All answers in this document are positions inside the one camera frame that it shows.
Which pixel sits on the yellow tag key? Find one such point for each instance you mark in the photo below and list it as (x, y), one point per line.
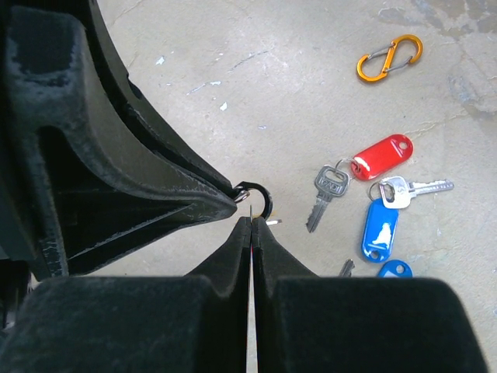
(272, 221)

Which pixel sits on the orange S carabiner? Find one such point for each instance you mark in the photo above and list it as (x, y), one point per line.
(388, 52)

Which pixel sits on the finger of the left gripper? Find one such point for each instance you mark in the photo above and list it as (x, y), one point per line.
(141, 118)
(97, 224)

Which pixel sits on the blue white tag key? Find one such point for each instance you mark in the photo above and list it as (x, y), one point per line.
(391, 268)

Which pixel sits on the red tag key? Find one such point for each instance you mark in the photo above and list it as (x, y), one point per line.
(333, 181)

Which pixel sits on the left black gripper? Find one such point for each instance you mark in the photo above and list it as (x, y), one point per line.
(44, 50)

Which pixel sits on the black S carabiner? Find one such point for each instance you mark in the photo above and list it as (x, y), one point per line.
(257, 198)

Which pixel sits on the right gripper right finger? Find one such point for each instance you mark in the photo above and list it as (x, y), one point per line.
(307, 323)

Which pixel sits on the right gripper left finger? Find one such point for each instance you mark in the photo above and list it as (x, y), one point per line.
(194, 323)

